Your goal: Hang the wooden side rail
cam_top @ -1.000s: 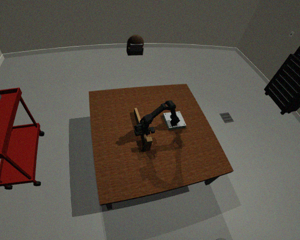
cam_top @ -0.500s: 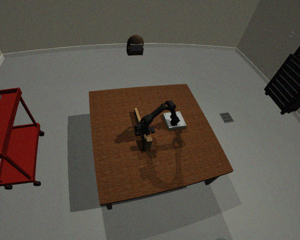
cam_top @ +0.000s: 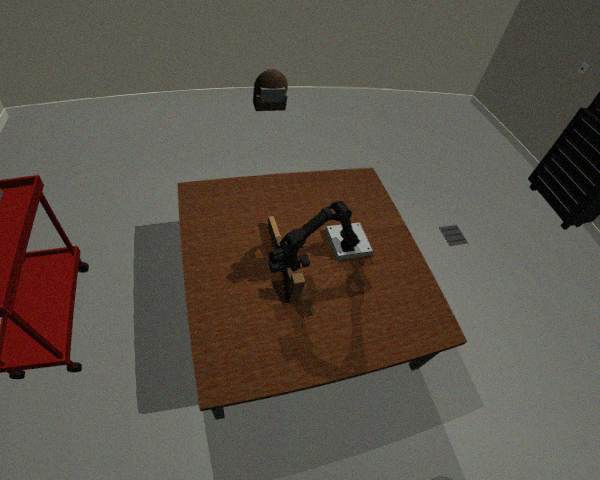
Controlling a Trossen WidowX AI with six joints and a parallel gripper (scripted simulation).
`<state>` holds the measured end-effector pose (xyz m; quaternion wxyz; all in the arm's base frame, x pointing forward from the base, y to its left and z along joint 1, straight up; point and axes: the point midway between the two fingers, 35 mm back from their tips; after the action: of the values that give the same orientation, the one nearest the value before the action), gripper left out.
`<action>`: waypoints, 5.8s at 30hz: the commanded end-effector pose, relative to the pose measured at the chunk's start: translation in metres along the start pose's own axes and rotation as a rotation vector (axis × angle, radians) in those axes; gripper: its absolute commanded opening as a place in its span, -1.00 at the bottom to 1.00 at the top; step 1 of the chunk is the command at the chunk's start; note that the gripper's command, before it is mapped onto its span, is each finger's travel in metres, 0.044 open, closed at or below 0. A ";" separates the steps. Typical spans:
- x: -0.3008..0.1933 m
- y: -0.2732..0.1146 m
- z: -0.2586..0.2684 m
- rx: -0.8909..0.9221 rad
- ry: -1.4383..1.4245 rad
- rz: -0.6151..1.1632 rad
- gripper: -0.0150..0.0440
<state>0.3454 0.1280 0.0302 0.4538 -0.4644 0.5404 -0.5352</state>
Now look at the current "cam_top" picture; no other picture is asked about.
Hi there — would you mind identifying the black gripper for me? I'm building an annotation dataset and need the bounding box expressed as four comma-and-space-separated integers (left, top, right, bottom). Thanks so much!
268, 254, 310, 274

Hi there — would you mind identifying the wooden post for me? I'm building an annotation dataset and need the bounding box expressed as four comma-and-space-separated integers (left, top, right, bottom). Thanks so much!
287, 273, 305, 302

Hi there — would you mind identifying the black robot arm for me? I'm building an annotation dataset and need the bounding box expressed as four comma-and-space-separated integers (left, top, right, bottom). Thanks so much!
268, 200, 361, 265

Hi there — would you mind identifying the dark wooden side rail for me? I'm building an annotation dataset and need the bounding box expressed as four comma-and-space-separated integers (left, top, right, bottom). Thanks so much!
268, 216, 294, 287

